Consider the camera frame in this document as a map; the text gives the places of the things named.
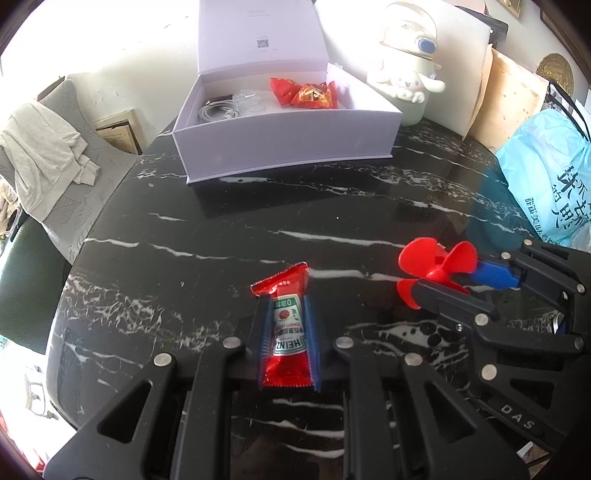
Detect red gold candy packet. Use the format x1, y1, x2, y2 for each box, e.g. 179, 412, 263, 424
270, 77, 301, 107

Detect beige cloth on chair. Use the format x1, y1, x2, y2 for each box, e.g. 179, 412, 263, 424
1, 102, 100, 222

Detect lavender open gift box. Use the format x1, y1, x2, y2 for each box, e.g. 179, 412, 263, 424
172, 1, 402, 184

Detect brown chocolate snack packet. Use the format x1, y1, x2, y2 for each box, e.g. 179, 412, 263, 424
205, 94, 233, 105

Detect red plastic fan propeller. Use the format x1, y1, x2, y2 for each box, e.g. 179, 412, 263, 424
396, 237, 478, 310

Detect green upholstered seat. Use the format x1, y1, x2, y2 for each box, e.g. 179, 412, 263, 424
1, 217, 71, 354

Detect white foam board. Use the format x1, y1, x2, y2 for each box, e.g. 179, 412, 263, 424
315, 1, 490, 137

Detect blue plastic bag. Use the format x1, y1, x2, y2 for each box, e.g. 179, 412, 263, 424
496, 109, 590, 247

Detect white charging cable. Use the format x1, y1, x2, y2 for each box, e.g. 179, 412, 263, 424
197, 100, 242, 123

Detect white Cinnamoroll water bottle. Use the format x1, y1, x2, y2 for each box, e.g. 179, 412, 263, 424
367, 1, 446, 126

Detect red Heinz ketchup packet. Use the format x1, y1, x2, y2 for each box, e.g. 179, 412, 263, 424
250, 262, 314, 388

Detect grey fabric chair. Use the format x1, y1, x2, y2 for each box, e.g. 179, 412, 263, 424
41, 80, 138, 263

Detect tan cardboard sheet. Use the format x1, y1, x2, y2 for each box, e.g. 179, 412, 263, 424
468, 46, 549, 153

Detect woven round wall plate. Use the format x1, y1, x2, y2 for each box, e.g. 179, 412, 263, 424
536, 53, 574, 96

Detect red gold snack packet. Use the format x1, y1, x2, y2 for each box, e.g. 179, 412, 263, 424
290, 81, 339, 109

